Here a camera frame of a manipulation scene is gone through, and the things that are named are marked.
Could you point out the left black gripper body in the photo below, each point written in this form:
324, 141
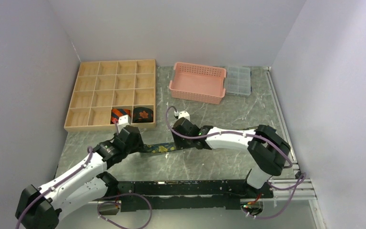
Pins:
137, 145

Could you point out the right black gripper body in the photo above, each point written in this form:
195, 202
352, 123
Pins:
181, 142

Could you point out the blue yellow floral tie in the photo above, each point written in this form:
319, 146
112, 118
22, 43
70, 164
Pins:
159, 148

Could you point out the orange navy striped tie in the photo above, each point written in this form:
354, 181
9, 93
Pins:
116, 113

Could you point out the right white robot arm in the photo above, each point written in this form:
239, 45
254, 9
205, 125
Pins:
267, 148

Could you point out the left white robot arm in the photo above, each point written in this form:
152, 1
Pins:
43, 207

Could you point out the dark rolled tie orange leaf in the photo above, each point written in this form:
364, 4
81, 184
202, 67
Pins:
142, 115

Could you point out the pink plastic basket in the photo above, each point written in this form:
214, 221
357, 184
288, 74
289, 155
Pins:
200, 83

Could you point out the wooden compartment tray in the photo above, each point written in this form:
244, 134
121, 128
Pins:
104, 85

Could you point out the clear plastic organizer box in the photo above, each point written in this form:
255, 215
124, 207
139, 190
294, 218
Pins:
238, 80

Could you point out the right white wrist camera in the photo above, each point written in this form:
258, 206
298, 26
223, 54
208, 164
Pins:
182, 114

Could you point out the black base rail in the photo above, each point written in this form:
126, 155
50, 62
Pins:
228, 193

